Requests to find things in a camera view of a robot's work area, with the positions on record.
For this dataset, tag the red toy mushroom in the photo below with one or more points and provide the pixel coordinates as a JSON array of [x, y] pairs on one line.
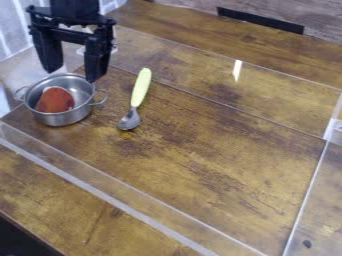
[[55, 100]]

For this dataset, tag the black bar on wall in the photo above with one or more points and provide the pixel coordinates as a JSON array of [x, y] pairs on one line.
[[261, 20]]

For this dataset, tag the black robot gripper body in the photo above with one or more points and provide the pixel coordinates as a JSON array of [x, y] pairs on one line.
[[70, 21]]

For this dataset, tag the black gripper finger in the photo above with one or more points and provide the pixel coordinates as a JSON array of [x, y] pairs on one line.
[[97, 63], [48, 48]]

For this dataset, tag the small silver pot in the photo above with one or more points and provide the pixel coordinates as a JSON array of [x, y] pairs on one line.
[[87, 96]]

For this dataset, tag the spoon with yellow-green handle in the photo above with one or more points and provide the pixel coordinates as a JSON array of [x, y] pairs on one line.
[[131, 120]]

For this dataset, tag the clear acrylic corner bracket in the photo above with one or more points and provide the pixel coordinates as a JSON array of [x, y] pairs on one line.
[[333, 132]]

